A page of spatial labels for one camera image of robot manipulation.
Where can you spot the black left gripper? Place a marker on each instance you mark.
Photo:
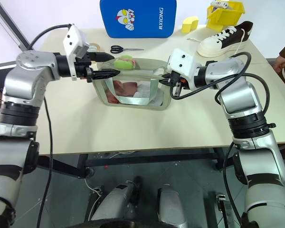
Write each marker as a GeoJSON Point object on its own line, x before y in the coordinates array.
{"type": "Point", "coordinates": [82, 67]}

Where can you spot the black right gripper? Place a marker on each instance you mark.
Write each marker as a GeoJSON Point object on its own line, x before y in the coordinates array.
{"type": "Point", "coordinates": [175, 80]}

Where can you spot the clear green-trimmed zip pouch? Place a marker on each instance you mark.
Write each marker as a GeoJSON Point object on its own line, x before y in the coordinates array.
{"type": "Point", "coordinates": [142, 63]}

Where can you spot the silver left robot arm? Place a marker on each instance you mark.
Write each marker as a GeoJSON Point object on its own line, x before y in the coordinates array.
{"type": "Point", "coordinates": [26, 78]}

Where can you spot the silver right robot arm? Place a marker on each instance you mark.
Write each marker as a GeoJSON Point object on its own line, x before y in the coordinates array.
{"type": "Point", "coordinates": [240, 95]}

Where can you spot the bystander bare hand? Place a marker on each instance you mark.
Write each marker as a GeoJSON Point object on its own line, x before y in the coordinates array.
{"type": "Point", "coordinates": [281, 63]}

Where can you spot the clear tape roll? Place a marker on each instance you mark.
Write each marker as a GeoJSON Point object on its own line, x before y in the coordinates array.
{"type": "Point", "coordinates": [95, 45]}

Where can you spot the white cloth item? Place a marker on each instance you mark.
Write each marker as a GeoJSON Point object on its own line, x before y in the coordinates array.
{"type": "Point", "coordinates": [145, 91]}

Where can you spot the pink cloth item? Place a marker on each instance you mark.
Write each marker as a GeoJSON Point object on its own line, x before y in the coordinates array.
{"type": "Point", "coordinates": [120, 88]}

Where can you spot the yellow foam block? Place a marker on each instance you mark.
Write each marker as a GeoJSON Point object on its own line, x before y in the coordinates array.
{"type": "Point", "coordinates": [188, 25]}

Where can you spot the blue cartoon print case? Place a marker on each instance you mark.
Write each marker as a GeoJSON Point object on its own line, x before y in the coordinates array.
{"type": "Point", "coordinates": [142, 19]}

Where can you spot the white and brown sneaker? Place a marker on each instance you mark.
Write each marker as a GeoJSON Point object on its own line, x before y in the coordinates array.
{"type": "Point", "coordinates": [218, 44]}

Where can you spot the yellow plastic bin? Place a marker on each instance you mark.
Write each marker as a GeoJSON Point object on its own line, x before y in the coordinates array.
{"type": "Point", "coordinates": [228, 17]}

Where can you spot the white barcode labelled item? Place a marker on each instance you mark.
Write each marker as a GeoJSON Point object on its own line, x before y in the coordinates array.
{"type": "Point", "coordinates": [219, 4]}

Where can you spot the grey diagonal metal bar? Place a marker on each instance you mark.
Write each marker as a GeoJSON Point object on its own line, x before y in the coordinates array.
{"type": "Point", "coordinates": [14, 26]}

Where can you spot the silver right robot leg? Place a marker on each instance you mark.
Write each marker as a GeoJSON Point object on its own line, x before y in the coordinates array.
{"type": "Point", "coordinates": [171, 204]}

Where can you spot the silver robot leg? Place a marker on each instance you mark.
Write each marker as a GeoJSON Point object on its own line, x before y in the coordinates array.
{"type": "Point", "coordinates": [171, 204]}
{"type": "Point", "coordinates": [118, 202]}

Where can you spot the silver left robot leg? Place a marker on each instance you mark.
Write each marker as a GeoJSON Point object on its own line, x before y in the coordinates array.
{"type": "Point", "coordinates": [118, 202]}

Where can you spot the dark rounded robot torso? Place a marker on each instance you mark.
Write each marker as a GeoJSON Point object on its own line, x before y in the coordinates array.
{"type": "Point", "coordinates": [118, 225]}

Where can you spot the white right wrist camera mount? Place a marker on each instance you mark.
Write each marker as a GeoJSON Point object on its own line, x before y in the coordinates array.
{"type": "Point", "coordinates": [180, 63]}

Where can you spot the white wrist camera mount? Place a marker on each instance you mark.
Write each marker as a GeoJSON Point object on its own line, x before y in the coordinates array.
{"type": "Point", "coordinates": [73, 40]}
{"type": "Point", "coordinates": [180, 63]}

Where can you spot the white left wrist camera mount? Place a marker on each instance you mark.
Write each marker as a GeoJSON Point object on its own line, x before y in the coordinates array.
{"type": "Point", "coordinates": [73, 40]}

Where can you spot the black metal table frame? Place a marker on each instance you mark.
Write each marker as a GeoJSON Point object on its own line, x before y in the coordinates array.
{"type": "Point", "coordinates": [145, 160]}

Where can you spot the black metal stand bracket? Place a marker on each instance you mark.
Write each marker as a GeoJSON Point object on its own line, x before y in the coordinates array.
{"type": "Point", "coordinates": [95, 199]}
{"type": "Point", "coordinates": [224, 209]}

